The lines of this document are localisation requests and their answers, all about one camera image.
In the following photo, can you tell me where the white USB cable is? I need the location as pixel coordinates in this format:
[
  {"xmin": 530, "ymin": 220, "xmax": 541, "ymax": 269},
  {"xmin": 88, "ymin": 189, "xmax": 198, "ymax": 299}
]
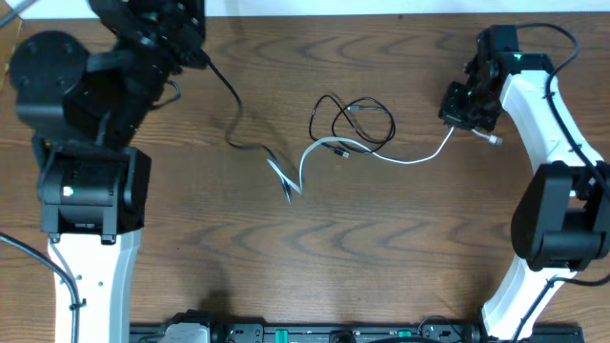
[{"xmin": 266, "ymin": 126, "xmax": 504, "ymax": 195}]

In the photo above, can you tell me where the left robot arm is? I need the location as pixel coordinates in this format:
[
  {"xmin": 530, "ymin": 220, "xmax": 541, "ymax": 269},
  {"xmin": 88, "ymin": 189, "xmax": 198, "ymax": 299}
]
[{"xmin": 10, "ymin": 0, "xmax": 209, "ymax": 342}]

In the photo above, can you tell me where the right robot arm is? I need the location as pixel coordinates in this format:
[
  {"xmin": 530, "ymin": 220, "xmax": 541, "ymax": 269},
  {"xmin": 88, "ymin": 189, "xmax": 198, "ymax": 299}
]
[{"xmin": 438, "ymin": 25, "xmax": 609, "ymax": 342}]

